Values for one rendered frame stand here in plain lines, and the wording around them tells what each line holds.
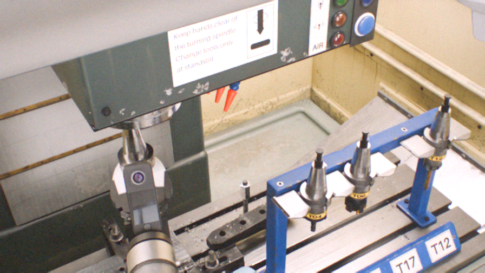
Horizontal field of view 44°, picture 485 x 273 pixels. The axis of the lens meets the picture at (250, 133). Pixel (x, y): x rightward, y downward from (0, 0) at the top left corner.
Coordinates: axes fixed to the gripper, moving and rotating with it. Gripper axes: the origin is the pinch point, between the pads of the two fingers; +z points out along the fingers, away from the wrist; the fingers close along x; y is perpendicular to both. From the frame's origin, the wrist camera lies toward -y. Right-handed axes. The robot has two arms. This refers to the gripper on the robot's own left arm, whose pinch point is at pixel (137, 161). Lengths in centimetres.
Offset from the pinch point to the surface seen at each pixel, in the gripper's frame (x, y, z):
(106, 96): -1.4, -30.9, -23.4
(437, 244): 65, 40, -2
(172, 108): 7.1, -15.2, -6.4
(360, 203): 43.5, 19.1, -3.3
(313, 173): 31.8, 5.7, -5.3
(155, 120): 4.2, -14.8, -8.3
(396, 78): 85, 40, 65
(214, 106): 29, 61, 94
